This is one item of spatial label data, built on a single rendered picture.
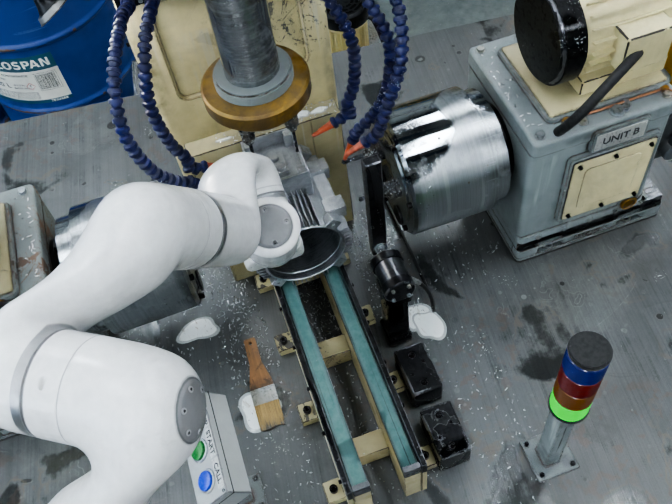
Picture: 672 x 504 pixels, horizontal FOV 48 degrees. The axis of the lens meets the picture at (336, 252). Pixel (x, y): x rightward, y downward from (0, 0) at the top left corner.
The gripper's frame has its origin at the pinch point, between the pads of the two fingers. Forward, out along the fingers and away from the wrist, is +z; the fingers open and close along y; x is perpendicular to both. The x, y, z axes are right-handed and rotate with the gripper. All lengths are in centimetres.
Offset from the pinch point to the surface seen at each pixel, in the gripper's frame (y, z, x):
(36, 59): -52, 123, 101
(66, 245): -33.1, -0.3, 12.1
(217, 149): -3.4, 6.4, 22.1
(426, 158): 31.3, -2.1, 7.0
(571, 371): 33, -30, -32
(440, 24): 105, 178, 90
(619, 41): 65, -16, 13
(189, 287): -15.7, 2.2, -1.2
